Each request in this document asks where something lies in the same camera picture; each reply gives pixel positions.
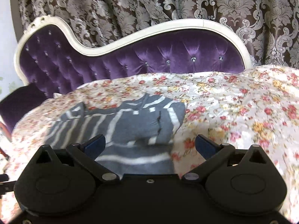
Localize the brown damask curtain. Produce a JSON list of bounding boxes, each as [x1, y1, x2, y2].
[[19, 0, 298, 68]]

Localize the purple tufted headboard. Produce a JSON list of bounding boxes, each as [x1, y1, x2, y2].
[[1, 16, 252, 133]]

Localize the grey white striped cardigan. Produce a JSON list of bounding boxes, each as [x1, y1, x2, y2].
[[44, 94, 187, 176]]

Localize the floral bedspread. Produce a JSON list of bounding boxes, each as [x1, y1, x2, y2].
[[1, 65, 298, 223]]

